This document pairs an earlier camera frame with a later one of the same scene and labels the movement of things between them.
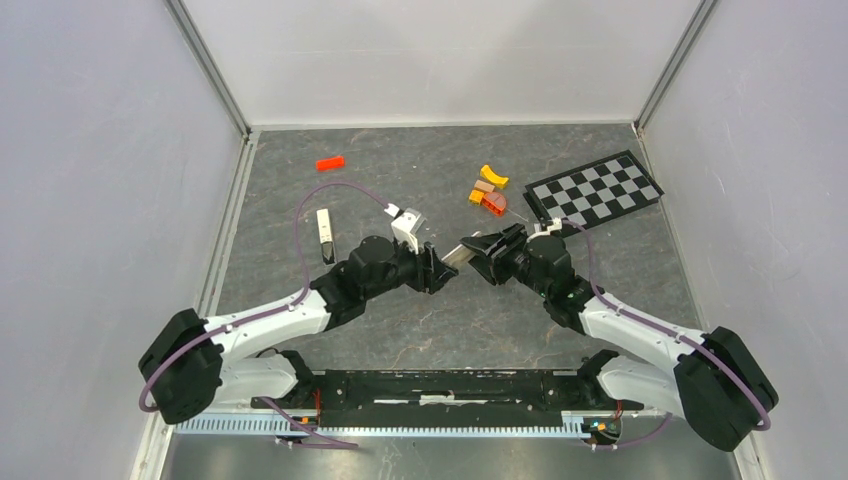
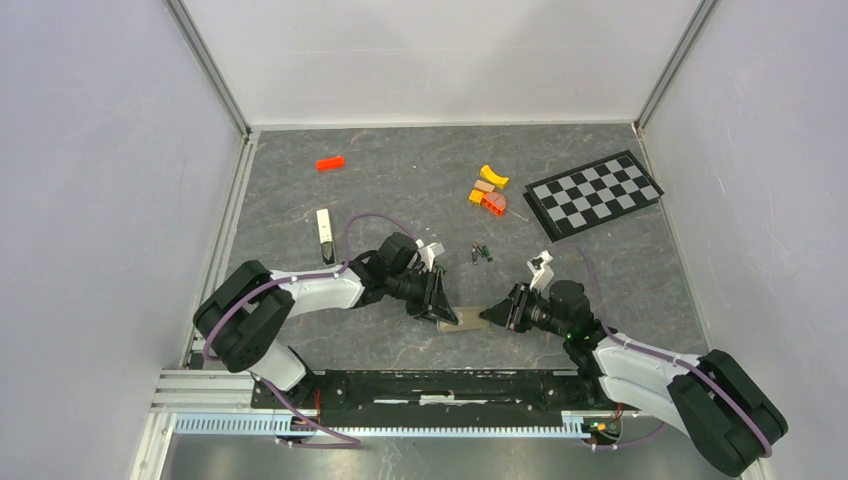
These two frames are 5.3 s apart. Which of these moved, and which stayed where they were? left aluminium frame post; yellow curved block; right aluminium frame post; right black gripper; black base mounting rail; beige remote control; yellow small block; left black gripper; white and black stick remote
Moved: left black gripper; right black gripper; beige remote control
Stayed: yellow curved block; right aluminium frame post; black base mounting rail; left aluminium frame post; white and black stick remote; yellow small block
